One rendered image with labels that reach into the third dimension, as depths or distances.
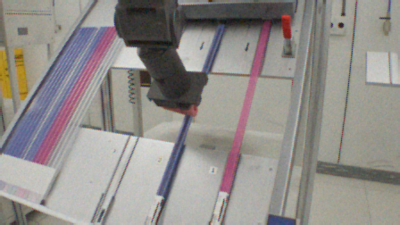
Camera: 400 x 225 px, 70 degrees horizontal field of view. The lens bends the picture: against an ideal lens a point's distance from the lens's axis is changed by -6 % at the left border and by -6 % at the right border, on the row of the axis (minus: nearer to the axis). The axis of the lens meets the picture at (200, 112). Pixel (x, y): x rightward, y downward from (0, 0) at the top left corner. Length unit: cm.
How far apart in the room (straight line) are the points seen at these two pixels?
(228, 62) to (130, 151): 28
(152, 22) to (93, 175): 37
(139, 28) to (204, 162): 27
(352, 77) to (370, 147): 54
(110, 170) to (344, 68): 194
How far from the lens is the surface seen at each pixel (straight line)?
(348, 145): 246
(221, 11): 76
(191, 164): 57
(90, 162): 68
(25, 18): 187
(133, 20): 42
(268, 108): 242
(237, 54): 70
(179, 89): 52
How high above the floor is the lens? 107
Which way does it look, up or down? 15 degrees down
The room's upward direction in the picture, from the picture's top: straight up
